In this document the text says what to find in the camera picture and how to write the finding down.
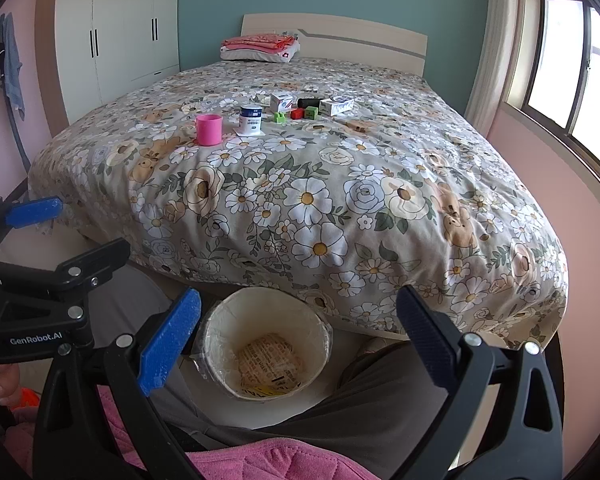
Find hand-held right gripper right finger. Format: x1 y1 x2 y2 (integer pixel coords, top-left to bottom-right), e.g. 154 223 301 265
395 285 566 480

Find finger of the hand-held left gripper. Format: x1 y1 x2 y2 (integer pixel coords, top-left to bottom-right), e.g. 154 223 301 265
0 196 64 261
0 238 132 321

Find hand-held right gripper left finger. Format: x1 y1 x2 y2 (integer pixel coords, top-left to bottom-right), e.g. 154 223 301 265
32 287 203 480

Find round white trash bin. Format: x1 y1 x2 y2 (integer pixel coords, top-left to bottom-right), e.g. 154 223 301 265
197 287 333 402

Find person's left hand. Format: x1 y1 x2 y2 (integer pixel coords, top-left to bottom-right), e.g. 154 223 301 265
0 362 23 408

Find orange plastic object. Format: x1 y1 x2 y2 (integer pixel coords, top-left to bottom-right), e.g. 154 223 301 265
12 387 42 411

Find dark coat rack stand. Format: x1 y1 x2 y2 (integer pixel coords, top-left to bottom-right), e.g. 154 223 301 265
7 107 33 173

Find grey trousers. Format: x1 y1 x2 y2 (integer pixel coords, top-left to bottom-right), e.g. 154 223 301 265
87 260 486 466

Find printed paper sheet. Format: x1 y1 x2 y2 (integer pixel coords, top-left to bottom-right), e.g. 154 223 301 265
237 332 306 396

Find hanging blue garment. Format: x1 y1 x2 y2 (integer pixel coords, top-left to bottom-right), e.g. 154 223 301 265
0 12 26 121

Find pink quilted jacket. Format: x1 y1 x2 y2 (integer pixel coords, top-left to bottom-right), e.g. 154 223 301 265
2 385 381 480

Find pink cup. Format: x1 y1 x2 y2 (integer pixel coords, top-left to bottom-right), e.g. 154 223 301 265
195 114 224 147

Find bed with floral cover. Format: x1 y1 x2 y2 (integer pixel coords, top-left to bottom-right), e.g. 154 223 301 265
27 55 568 351

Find white wardrobe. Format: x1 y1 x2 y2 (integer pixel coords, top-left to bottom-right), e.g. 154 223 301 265
55 0 181 126

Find white jar with blue label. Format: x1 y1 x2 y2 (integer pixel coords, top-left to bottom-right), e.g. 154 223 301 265
239 104 264 136

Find long white box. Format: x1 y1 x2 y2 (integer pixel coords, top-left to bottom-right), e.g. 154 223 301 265
320 97 355 117

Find folded pink blanket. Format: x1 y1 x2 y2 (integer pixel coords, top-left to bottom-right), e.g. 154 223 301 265
222 32 299 53

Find white pillow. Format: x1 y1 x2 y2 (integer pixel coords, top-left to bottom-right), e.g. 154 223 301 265
220 42 302 64

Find beige wooden bed headboard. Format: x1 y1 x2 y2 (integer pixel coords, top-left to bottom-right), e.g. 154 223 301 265
241 12 429 76

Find cream curtain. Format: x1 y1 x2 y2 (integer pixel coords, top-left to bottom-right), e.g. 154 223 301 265
462 0 546 136

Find window with brown frame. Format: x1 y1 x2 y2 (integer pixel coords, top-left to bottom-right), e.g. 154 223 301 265
525 0 600 176

